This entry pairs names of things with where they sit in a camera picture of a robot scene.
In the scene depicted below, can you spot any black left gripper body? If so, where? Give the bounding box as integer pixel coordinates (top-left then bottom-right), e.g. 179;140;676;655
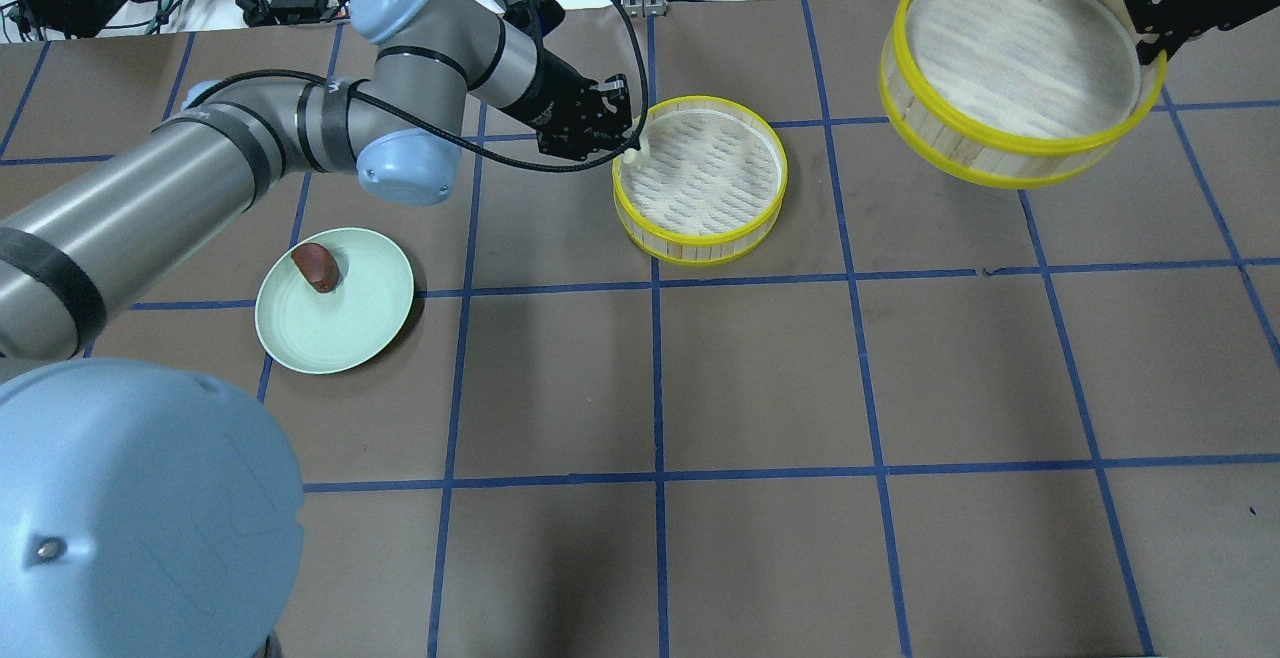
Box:
535;76;632;161

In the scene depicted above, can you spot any white bun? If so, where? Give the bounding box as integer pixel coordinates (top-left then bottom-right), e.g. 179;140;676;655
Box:
620;131;653;170

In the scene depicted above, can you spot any yellow rimmed bamboo steamer tray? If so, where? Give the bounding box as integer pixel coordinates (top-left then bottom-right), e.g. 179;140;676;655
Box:
877;0;1169;189

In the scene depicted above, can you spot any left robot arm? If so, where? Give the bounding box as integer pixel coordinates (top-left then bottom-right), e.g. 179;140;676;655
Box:
3;0;645;657

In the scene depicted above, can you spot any brown bun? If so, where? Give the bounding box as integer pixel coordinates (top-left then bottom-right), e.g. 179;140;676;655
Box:
289;242;340;294

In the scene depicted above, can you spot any pale green plate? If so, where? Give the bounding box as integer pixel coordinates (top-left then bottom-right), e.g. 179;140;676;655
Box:
253;228;415;375

